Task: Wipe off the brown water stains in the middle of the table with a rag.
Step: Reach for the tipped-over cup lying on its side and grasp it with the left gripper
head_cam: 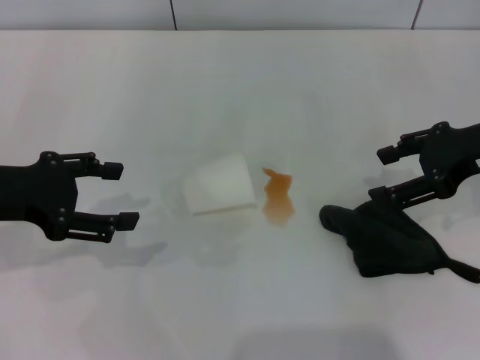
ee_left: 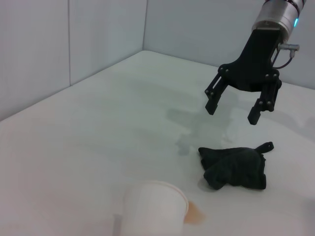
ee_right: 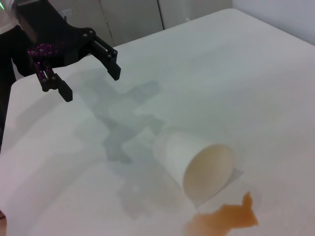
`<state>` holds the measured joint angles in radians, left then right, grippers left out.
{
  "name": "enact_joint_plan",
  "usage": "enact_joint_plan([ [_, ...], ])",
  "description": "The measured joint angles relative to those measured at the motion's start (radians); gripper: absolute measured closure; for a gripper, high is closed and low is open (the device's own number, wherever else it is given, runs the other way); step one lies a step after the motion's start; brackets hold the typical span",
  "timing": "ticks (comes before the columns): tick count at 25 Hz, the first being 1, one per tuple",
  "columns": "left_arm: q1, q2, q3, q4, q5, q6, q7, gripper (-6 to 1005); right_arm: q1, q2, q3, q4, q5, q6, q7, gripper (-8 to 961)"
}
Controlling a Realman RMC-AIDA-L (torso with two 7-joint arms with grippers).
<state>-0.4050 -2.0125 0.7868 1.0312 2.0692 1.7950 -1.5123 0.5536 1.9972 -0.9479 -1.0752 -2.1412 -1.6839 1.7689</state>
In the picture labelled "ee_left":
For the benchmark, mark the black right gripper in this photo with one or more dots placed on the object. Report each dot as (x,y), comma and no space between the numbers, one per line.
(256,61)

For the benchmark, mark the dark blue rag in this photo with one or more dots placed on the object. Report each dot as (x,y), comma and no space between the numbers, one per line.
(233,167)

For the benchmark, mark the white paper cup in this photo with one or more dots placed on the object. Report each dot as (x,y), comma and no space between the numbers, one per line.
(152,209)

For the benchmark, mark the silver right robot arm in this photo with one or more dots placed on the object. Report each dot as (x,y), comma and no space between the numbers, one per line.
(275,12)

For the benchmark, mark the brown water stain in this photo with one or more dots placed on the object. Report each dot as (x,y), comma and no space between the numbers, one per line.
(194,214)

